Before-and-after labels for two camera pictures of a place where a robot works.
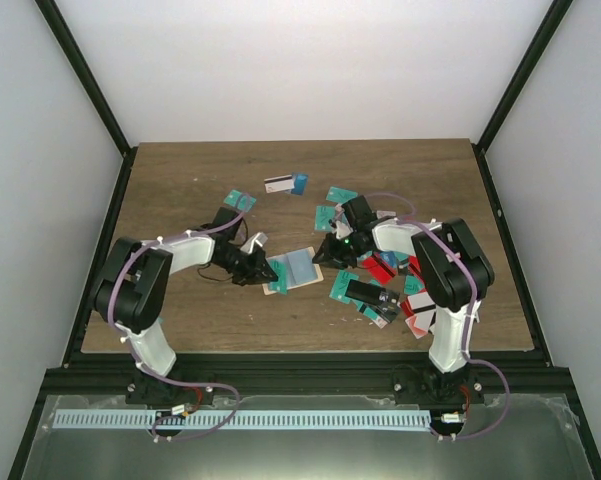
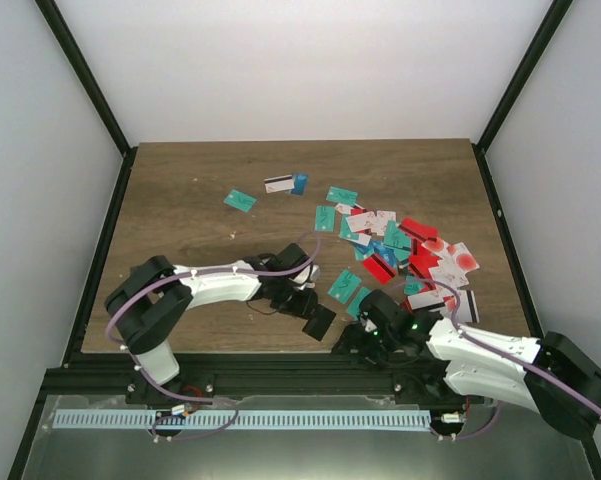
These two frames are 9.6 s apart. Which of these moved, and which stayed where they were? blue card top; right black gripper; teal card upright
Moved: right black gripper
Stayed: teal card upright; blue card top
